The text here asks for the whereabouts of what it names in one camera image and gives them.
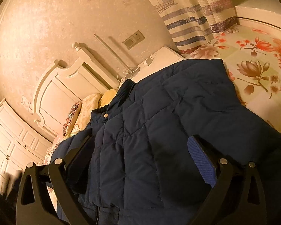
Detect cream floral pillow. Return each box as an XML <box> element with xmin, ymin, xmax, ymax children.
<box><xmin>72</xmin><ymin>94</ymin><xmax>101</xmax><ymax>134</ymax></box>

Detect navy blue puffer jacket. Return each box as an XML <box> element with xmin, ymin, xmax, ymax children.
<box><xmin>46</xmin><ymin>58</ymin><xmax>281</xmax><ymax>225</ymax></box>

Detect white charger with cable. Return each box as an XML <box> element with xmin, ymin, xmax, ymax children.
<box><xmin>117</xmin><ymin>50</ymin><xmax>156</xmax><ymax>89</ymax></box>

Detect white nightstand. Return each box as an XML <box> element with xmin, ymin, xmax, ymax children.
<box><xmin>132</xmin><ymin>46</ymin><xmax>184</xmax><ymax>82</ymax></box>

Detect nautical striped curtain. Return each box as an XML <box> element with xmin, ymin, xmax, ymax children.
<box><xmin>149</xmin><ymin>0</ymin><xmax>237</xmax><ymax>55</ymax></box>

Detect patterned round cushion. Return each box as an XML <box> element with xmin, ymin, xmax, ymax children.
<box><xmin>62</xmin><ymin>101</ymin><xmax>82</xmax><ymax>136</ymax></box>

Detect white floor lamp pole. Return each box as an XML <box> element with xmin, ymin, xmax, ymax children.
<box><xmin>94</xmin><ymin>34</ymin><xmax>140</xmax><ymax>75</ymax></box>

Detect wall socket panel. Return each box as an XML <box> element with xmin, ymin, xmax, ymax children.
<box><xmin>122</xmin><ymin>31</ymin><xmax>145</xmax><ymax>50</ymax></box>

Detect white wooden headboard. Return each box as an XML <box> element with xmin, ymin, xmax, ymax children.
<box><xmin>32</xmin><ymin>42</ymin><xmax>119</xmax><ymax>139</ymax></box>

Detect paper notices on wall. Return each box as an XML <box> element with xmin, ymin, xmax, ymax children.
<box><xmin>21</xmin><ymin>95</ymin><xmax>33</xmax><ymax>115</ymax></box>

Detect white wardrobe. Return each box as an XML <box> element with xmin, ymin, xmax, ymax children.
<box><xmin>0</xmin><ymin>99</ymin><xmax>52</xmax><ymax>193</ymax></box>

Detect white window sill cabinet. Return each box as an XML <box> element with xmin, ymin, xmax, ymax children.
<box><xmin>232</xmin><ymin>0</ymin><xmax>281</xmax><ymax>38</ymax></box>

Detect floral bed sheet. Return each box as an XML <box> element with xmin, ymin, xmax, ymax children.
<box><xmin>43</xmin><ymin>24</ymin><xmax>281</xmax><ymax>218</ymax></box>

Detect yellow pillow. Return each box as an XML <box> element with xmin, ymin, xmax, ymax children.
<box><xmin>98</xmin><ymin>89</ymin><xmax>117</xmax><ymax>108</ymax></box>

